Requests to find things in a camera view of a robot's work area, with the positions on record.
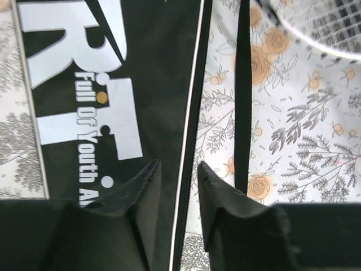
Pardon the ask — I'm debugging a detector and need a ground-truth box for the black sport racket cover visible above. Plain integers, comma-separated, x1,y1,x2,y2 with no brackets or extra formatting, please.
14,1,216,270

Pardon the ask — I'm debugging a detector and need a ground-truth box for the white racket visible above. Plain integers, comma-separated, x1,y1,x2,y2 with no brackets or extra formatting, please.
256,0,360,64

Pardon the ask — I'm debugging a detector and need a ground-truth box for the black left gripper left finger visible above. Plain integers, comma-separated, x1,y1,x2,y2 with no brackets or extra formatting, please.
1,160,161,270

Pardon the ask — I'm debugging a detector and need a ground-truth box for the floral table mat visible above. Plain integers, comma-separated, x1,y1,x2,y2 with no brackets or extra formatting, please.
1,1,360,270

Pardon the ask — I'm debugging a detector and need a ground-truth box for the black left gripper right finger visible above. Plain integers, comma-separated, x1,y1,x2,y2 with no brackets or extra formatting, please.
198,163,360,270

